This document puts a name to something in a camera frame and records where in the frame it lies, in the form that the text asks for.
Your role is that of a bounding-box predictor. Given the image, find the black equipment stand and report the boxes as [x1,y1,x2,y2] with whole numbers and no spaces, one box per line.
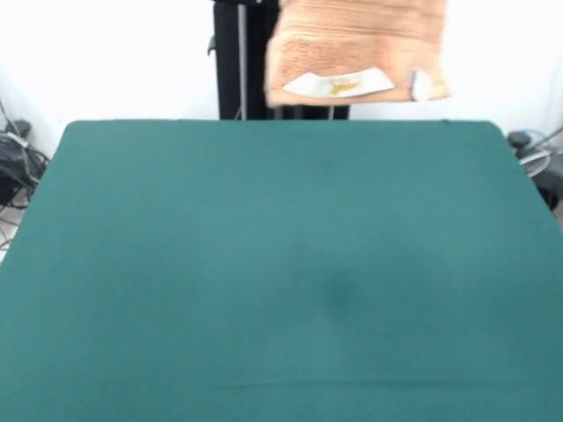
[534,153,563,212]

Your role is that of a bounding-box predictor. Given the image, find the tan terry towel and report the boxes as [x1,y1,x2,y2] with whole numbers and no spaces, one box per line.
[263,0,453,106]

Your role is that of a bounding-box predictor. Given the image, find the black cable tangle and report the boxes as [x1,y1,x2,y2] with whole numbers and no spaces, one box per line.
[0,131,50,212]

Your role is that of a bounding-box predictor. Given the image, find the dark green table cloth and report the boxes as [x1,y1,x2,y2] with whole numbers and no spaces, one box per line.
[0,119,563,422]

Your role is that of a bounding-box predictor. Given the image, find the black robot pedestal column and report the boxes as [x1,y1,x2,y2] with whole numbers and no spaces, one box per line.
[205,0,353,120]

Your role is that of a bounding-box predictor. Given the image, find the grey pedestal leg foot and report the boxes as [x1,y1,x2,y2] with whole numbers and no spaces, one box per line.
[4,120,33,138]
[508,130,534,149]

